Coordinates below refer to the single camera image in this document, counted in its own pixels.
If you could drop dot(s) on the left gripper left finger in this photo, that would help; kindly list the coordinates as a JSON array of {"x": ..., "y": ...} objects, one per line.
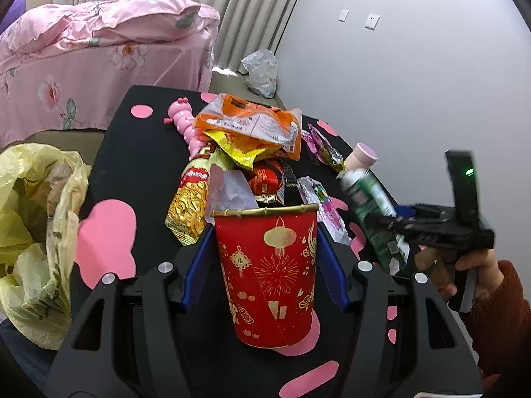
[{"x": 195, "y": 263}]

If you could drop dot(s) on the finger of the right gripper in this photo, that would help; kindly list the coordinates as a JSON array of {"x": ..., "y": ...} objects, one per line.
[
  {"x": 418, "y": 210},
  {"x": 389, "y": 223}
]

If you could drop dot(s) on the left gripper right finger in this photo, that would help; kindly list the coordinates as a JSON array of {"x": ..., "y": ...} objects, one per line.
[{"x": 331, "y": 270}]

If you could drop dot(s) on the gold noodle snack bag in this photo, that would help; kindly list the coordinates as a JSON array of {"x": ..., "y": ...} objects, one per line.
[{"x": 187, "y": 210}]

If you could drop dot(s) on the green plastic bottle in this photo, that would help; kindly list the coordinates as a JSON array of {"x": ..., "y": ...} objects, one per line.
[{"x": 368, "y": 198}]

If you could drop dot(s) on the red paper cup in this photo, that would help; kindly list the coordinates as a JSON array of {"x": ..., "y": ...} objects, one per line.
[{"x": 268, "y": 263}]

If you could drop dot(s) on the cartoon clear snack wrapper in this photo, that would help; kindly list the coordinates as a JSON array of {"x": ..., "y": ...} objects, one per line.
[{"x": 311, "y": 192}]

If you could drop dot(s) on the red gold snack wrapper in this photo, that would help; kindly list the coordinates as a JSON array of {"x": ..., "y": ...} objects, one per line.
[{"x": 266, "y": 181}]

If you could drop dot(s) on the yellow wafer wrapper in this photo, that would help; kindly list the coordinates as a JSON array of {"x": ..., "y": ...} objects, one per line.
[{"x": 242, "y": 149}]

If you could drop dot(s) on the orange snack bag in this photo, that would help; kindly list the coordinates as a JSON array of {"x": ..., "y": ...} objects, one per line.
[{"x": 238, "y": 116}]

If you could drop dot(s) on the purple yellow chip bag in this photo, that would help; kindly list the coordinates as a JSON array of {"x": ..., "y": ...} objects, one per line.
[{"x": 321, "y": 150}]

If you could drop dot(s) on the yellow trash bag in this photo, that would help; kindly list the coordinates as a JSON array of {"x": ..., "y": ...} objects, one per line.
[{"x": 42, "y": 191}]

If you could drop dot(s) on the person right hand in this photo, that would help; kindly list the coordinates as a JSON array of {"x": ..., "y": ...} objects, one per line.
[{"x": 490, "y": 277}]

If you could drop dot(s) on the pink cylindrical cup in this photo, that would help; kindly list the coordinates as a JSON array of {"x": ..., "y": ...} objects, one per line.
[{"x": 362, "y": 157}]

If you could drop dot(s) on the pink caterpillar toy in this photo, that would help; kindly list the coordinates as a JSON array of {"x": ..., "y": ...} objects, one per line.
[{"x": 179, "y": 114}]

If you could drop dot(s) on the blue jeans leg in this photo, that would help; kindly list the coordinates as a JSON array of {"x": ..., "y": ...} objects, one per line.
[{"x": 35, "y": 361}]

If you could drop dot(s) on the white plastic bag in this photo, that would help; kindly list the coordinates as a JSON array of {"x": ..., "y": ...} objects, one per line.
[{"x": 261, "y": 68}]

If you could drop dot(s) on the pink floral bed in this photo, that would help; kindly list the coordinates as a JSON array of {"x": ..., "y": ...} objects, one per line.
[{"x": 69, "y": 66}]

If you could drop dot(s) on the purple pillow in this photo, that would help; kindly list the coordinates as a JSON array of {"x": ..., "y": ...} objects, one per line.
[{"x": 15, "y": 11}]

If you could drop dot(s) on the white wall socket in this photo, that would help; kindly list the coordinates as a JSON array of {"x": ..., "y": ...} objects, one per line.
[{"x": 372, "y": 21}]

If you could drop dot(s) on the white wall switch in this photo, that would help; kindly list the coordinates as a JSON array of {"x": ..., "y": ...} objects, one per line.
[{"x": 343, "y": 14}]

